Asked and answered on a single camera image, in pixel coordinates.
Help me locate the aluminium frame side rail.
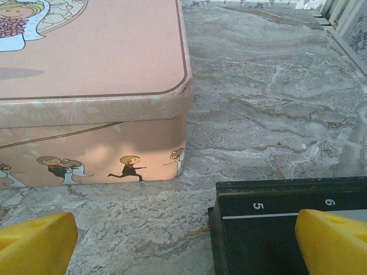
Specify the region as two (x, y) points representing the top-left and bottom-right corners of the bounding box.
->
(314, 0), (367, 72)

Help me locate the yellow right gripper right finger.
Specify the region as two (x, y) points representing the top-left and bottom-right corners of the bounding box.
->
(295, 208), (367, 275)

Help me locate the pink wedding cartoon tin box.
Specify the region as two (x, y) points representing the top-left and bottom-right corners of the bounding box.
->
(0, 0), (196, 190)

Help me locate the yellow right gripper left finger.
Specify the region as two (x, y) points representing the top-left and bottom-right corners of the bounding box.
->
(0, 211), (79, 275)

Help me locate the black and silver chessboard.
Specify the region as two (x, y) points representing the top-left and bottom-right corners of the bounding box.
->
(208, 176), (367, 275)

